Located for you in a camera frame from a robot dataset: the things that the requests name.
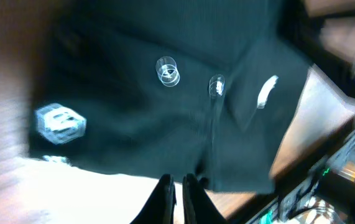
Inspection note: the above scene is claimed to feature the black t-shirt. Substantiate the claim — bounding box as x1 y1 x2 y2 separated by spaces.
29 0 310 194

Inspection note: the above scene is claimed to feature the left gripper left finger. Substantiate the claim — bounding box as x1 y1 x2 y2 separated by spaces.
131 174 177 224

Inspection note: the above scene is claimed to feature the black mounting rail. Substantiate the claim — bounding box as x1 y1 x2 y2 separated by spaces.
228 119 355 223

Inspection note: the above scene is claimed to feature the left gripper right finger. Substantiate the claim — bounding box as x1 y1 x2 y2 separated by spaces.
182 174 228 224

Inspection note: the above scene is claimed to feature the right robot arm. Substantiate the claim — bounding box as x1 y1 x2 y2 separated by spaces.
279 0 355 98

